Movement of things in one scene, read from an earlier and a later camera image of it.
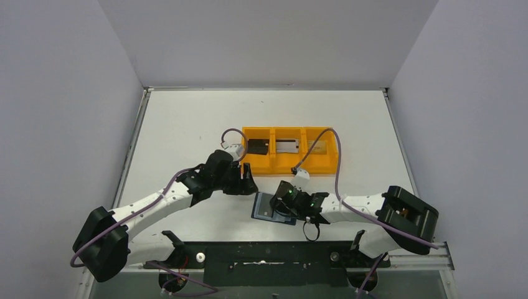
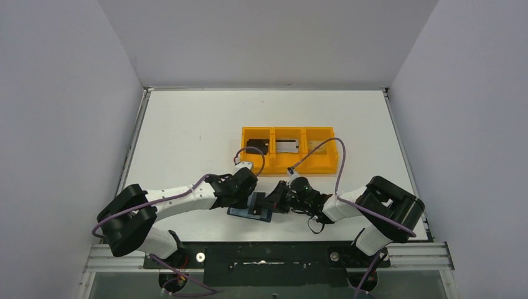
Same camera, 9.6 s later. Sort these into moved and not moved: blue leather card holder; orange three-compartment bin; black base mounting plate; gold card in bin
Moved: blue leather card holder
Not moved: black base mounting plate; orange three-compartment bin; gold card in bin
